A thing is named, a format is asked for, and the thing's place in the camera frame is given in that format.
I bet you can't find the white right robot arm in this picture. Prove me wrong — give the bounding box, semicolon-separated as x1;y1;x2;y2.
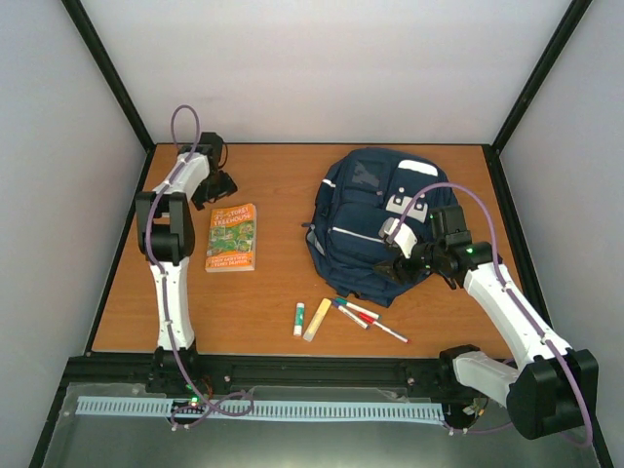
375;206;598;447

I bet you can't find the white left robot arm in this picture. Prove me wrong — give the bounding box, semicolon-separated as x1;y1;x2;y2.
135;132;238;352

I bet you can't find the red-capped white pen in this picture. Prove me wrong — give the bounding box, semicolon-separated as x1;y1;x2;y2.
370;320;410;344

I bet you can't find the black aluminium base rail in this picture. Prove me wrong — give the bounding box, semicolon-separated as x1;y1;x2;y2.
61;353;454;399

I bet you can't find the orange treehouse paperback book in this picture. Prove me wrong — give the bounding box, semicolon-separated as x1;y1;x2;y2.
205;203;257;273

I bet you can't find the light blue slotted cable duct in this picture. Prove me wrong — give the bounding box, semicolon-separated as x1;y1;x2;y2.
75;396;445;425

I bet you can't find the white green glue stick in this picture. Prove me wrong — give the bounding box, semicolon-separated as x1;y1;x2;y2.
292;302;305;336

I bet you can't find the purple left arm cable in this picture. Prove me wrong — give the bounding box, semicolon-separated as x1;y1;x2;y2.
145;104;255;433

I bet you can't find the green-capped white marker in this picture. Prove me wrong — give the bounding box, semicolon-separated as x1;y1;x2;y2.
335;297;381;320

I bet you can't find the yellow highlighter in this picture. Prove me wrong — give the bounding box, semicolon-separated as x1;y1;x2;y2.
303;298;332;342

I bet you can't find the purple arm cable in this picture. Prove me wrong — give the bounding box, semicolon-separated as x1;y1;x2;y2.
145;104;255;433
389;182;595;449

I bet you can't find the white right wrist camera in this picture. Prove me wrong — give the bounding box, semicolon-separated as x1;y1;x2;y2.
379;217;418;259

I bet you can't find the navy blue backpack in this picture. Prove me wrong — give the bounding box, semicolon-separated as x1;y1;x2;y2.
306;147;457;307

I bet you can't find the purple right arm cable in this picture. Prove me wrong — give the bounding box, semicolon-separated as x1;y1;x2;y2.
389;182;595;449

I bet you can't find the red-capped white marker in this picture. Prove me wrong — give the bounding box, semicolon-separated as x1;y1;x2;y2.
350;310;380;325

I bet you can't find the purple-capped white marker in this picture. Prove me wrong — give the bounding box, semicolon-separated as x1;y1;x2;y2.
331;299;370;330

